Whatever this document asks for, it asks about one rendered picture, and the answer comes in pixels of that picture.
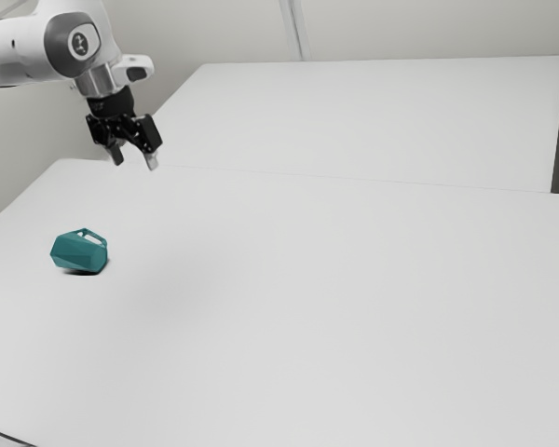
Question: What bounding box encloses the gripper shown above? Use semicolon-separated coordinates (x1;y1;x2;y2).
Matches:
84;88;163;171

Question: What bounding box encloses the teal faceted mug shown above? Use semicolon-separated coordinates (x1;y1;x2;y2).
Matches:
49;227;110;276

